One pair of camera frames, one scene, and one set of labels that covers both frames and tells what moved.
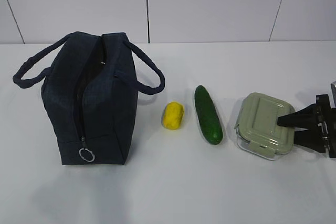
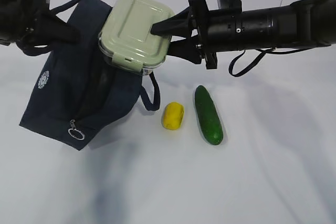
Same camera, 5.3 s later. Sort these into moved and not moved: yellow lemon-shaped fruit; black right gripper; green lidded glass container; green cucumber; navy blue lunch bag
Moved: green lidded glass container; black right gripper; navy blue lunch bag
Not moved: green cucumber; yellow lemon-shaped fruit
